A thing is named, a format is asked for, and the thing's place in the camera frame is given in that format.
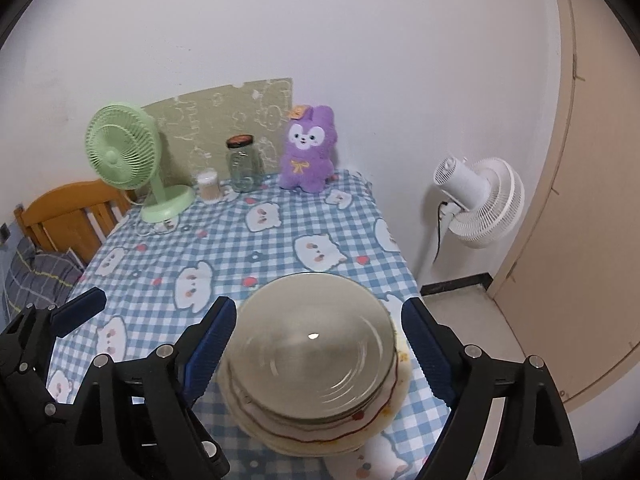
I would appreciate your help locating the beige door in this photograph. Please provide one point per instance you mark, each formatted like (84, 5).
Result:
(569, 288)

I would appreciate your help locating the glass jar black lid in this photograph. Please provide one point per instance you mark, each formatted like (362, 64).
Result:
(244, 163)

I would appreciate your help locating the white standing fan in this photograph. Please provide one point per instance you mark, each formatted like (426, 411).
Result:
(484, 201)

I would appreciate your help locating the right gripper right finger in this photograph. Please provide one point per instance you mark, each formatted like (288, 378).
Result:
(534, 438)

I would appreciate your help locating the floral ceramic bowl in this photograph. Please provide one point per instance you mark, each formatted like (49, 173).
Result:
(311, 346)

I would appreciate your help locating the round yellow flower plate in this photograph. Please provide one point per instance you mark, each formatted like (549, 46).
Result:
(300, 439)

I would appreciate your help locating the green desk fan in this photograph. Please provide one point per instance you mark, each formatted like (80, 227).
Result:
(123, 147)

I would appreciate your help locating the purple plush bunny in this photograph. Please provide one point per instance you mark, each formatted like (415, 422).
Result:
(308, 145)

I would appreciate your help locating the wooden bed headboard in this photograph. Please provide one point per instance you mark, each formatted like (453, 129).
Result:
(73, 216)

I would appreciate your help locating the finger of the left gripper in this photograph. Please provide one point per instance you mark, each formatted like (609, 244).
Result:
(36, 329)

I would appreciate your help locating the white red-trimmed plate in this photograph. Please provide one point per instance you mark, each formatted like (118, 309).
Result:
(376, 414)

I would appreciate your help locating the wall power outlet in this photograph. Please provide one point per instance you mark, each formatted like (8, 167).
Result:
(5, 233)

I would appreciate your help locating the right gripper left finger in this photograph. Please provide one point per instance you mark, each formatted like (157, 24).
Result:
(135, 419)

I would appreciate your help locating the grey plaid pillow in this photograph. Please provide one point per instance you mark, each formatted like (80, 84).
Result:
(42, 279)

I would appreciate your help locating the green patterned wall mat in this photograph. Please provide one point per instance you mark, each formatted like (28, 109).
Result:
(195, 127)

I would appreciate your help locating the cotton swab container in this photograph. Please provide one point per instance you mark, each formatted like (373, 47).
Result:
(209, 186)

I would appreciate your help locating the scalloped yellow flower plate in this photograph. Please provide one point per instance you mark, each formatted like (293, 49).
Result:
(306, 449)

